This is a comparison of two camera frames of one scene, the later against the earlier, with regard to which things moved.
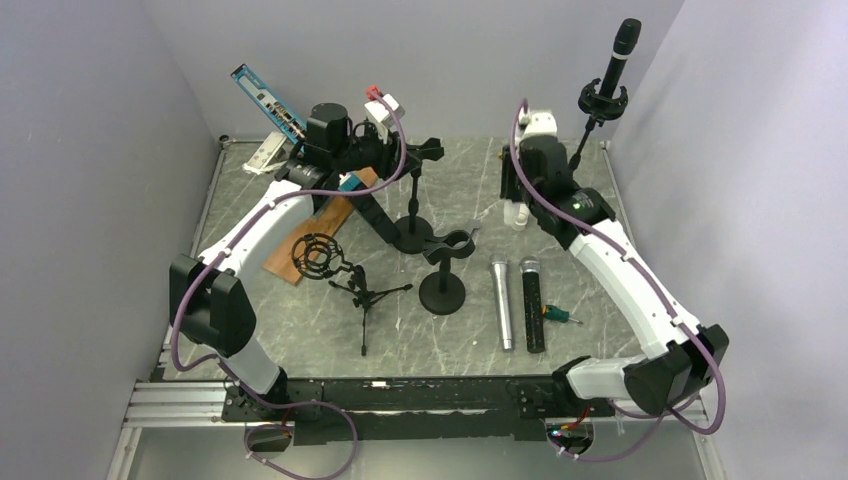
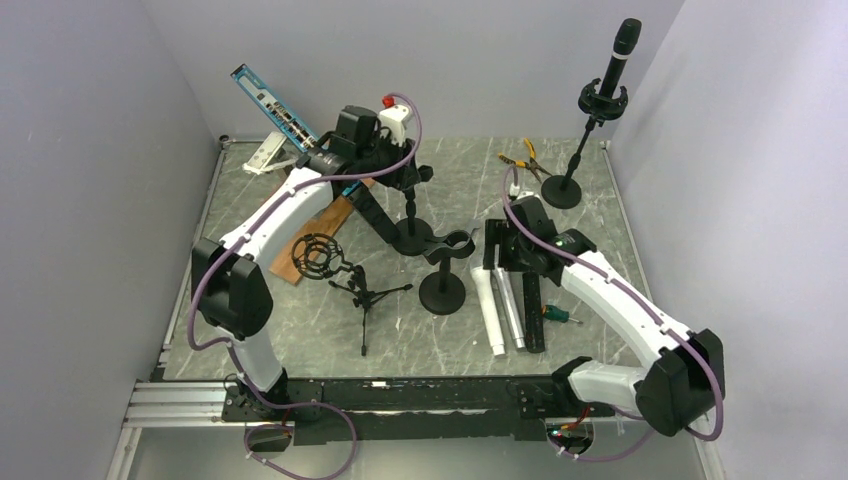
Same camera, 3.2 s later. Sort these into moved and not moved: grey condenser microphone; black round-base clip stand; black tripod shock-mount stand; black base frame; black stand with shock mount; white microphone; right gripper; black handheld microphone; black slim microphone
Moved: white microphone; right gripper; grey condenser microphone
Not moved: black tripod shock-mount stand; black base frame; black slim microphone; black handheld microphone; black stand with shock mount; black round-base clip stand
